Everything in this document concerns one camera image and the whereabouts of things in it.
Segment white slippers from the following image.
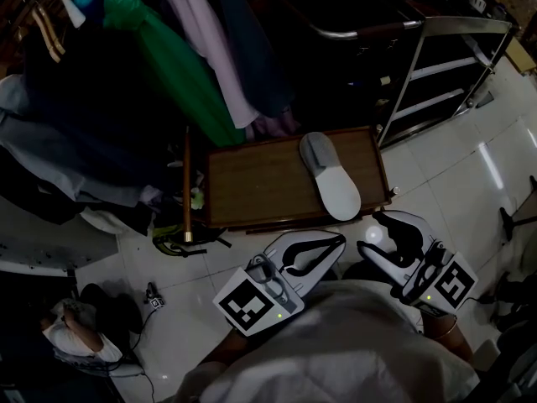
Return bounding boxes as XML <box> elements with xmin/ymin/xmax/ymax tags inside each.
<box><xmin>298</xmin><ymin>131</ymin><xmax>363</xmax><ymax>222</ymax></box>

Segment person's white shirt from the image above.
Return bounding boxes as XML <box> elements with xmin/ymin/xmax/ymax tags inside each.
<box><xmin>175</xmin><ymin>278</ymin><xmax>480</xmax><ymax>403</ymax></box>

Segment black stand foot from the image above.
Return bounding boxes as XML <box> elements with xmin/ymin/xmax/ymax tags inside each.
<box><xmin>498</xmin><ymin>174</ymin><xmax>537</xmax><ymax>243</ymax></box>

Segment wooden clothes hanger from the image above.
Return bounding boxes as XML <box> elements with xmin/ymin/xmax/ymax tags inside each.
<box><xmin>29</xmin><ymin>5</ymin><xmax>68</xmax><ymax>64</ymax></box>

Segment black cable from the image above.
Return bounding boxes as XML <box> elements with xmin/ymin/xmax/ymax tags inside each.
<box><xmin>107</xmin><ymin>304</ymin><xmax>157</xmax><ymax>403</ymax></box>

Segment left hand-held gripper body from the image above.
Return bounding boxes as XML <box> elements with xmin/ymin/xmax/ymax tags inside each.
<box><xmin>212</xmin><ymin>247</ymin><xmax>306</xmax><ymax>338</ymax></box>

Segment small device on floor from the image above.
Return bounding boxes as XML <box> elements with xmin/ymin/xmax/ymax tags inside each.
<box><xmin>143</xmin><ymin>282</ymin><xmax>166</xmax><ymax>311</ymax></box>

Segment gold-tipped wooden pole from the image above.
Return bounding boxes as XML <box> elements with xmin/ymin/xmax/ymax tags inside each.
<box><xmin>181</xmin><ymin>127</ymin><xmax>195</xmax><ymax>244</ymax></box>

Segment green garment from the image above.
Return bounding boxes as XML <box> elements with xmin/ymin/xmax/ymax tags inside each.
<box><xmin>102</xmin><ymin>0</ymin><xmax>248</xmax><ymax>147</ymax></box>

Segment black yellow strap bundle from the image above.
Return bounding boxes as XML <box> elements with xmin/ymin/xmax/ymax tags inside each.
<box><xmin>151</xmin><ymin>223</ymin><xmax>233</xmax><ymax>259</ymax></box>

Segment light grey garment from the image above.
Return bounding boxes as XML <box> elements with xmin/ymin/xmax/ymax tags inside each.
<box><xmin>0</xmin><ymin>73</ymin><xmax>164</xmax><ymax>226</ymax></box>

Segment person's left forearm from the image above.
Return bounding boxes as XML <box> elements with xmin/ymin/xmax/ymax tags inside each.
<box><xmin>196</xmin><ymin>329</ymin><xmax>253</xmax><ymax>377</ymax></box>

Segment black shelf unit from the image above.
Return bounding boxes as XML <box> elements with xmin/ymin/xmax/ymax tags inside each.
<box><xmin>376</xmin><ymin>14</ymin><xmax>516</xmax><ymax>150</ymax></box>

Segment white clothes hanger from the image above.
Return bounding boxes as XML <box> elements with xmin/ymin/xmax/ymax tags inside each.
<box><xmin>55</xmin><ymin>0</ymin><xmax>87</xmax><ymax>30</ymax></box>

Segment person's right forearm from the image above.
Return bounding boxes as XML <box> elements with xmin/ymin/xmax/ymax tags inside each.
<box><xmin>420</xmin><ymin>311</ymin><xmax>476</xmax><ymax>365</ymax></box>

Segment light wooden table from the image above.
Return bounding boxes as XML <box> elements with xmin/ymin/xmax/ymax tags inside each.
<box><xmin>504</xmin><ymin>34</ymin><xmax>537</xmax><ymax>76</ymax></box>

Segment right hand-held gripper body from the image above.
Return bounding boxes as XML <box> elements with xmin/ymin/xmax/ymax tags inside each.
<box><xmin>392</xmin><ymin>235</ymin><xmax>480</xmax><ymax>322</ymax></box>

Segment grey metal panel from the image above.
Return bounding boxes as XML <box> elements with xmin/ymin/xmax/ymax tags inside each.
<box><xmin>0</xmin><ymin>207</ymin><xmax>121</xmax><ymax>278</ymax></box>

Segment dark garment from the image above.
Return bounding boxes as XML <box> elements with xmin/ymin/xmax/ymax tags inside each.
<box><xmin>20</xmin><ymin>23</ymin><xmax>213</xmax><ymax>180</ymax></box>

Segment lilac garment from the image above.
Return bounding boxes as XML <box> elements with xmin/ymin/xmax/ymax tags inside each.
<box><xmin>141</xmin><ymin>0</ymin><xmax>300</xmax><ymax>139</ymax></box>

